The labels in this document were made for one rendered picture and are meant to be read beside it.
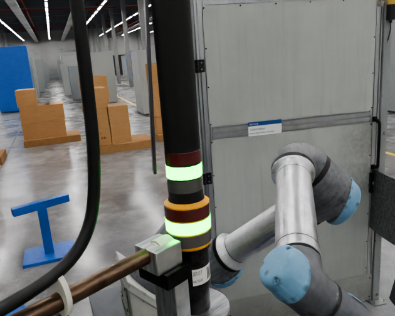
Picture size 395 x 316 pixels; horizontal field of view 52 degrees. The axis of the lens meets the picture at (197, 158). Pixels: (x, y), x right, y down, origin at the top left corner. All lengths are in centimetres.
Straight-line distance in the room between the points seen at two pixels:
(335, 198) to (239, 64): 139
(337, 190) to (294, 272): 40
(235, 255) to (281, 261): 53
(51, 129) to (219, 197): 753
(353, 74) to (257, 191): 88
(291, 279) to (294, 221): 14
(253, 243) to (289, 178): 33
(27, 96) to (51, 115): 62
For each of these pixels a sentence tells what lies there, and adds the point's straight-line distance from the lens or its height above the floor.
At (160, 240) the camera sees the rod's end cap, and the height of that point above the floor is 155.
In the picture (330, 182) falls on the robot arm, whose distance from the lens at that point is 97.
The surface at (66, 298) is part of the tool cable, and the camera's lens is 32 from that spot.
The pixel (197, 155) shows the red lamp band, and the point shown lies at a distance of 36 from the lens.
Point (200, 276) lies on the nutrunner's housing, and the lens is 40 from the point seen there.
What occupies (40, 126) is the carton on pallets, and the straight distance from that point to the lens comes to 958.
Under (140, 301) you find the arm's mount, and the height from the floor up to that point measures 109.
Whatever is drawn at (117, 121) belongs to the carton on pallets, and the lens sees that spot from 794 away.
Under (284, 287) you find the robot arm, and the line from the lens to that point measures 63.
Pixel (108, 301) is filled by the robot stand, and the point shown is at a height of 100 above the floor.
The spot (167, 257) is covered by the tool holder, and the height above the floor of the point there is 154.
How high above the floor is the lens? 171
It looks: 14 degrees down
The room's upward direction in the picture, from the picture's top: 4 degrees counter-clockwise
